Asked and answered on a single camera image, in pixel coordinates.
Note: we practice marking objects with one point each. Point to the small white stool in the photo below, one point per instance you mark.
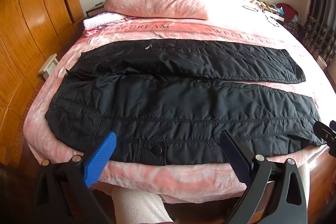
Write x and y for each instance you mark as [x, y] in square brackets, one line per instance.
[48, 65]

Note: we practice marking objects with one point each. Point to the wooden wardrobe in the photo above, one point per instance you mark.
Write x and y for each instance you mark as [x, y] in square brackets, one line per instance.
[26, 16]

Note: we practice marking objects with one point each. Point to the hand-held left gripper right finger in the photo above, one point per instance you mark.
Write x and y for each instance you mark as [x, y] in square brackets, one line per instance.
[236, 158]

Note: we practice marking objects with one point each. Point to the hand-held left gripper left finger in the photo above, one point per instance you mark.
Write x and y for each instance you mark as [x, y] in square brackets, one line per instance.
[101, 158]

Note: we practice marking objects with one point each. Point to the pink printed blanket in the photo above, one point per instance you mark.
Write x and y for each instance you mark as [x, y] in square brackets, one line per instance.
[183, 176]

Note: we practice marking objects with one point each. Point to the wooden bed frame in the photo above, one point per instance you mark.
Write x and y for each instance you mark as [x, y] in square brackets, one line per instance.
[323, 169]

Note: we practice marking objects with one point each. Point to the dark patterned curtain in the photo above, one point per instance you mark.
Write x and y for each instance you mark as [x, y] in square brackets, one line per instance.
[320, 16]

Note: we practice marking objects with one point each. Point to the person's leg in white trousers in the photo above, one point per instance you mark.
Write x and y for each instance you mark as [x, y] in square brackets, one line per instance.
[139, 205]

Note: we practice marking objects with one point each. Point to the white pink folded towel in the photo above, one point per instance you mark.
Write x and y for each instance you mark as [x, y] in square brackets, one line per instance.
[105, 20]

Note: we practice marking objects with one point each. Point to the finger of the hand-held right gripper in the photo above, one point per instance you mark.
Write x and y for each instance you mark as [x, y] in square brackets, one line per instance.
[326, 132]

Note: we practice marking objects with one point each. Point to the plaid cloth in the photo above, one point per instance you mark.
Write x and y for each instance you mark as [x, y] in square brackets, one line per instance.
[295, 27]

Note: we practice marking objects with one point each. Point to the black pants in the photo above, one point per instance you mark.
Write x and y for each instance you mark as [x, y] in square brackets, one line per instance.
[170, 103]

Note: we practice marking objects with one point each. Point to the pink pillow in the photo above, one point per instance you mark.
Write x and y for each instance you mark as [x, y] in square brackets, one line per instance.
[157, 5]

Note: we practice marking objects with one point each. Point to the black bedside table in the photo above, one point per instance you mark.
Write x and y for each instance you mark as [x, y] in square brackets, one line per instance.
[90, 11]

